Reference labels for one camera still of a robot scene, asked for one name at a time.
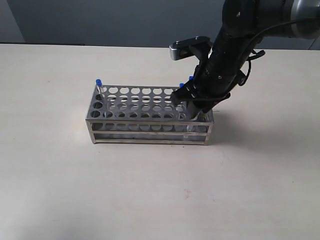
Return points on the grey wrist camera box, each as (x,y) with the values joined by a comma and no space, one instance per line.
(198,46)

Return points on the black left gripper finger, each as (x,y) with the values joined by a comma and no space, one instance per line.
(183,94)

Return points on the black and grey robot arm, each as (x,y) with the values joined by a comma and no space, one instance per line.
(245,23)

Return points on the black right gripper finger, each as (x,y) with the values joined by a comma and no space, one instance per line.
(209,103)

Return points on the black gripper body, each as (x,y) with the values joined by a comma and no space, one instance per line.
(220,74)

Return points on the stainless steel test tube rack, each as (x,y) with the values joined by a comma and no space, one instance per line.
(143,115)

